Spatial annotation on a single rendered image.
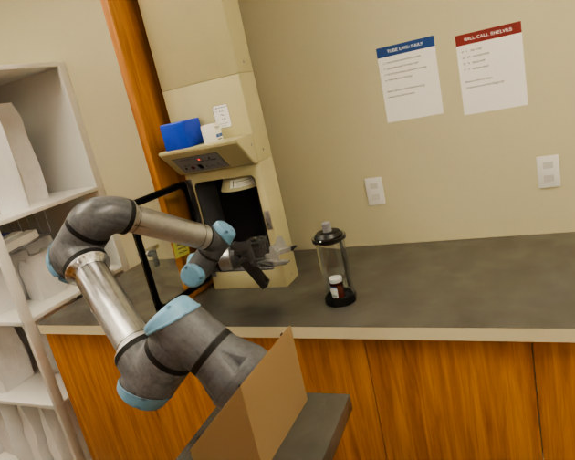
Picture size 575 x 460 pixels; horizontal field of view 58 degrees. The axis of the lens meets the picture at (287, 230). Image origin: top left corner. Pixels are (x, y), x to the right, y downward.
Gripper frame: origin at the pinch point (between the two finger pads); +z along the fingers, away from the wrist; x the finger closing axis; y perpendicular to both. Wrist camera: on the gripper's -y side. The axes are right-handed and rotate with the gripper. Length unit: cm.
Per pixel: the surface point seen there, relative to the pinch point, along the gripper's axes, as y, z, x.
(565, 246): -17, 86, 20
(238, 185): 21.6, -19.8, 23.6
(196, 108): 51, -28, 23
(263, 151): 32.2, -8.1, 23.3
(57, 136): 53, -130, 94
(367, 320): -18.1, 20.6, -16.1
